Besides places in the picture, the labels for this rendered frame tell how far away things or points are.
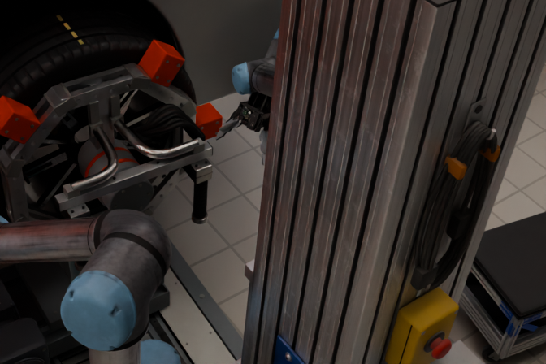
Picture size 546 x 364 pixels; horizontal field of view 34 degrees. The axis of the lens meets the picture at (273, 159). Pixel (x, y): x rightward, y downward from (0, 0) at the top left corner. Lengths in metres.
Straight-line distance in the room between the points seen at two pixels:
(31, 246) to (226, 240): 1.83
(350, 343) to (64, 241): 0.53
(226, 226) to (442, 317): 2.13
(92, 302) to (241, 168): 2.36
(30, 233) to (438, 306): 0.72
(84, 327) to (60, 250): 0.22
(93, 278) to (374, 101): 0.54
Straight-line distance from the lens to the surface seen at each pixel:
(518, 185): 3.87
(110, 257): 1.40
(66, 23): 2.38
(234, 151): 3.74
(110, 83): 2.27
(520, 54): 1.14
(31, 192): 2.62
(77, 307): 1.38
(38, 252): 1.62
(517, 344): 3.10
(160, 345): 1.81
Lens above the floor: 2.52
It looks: 43 degrees down
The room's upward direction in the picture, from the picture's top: 7 degrees clockwise
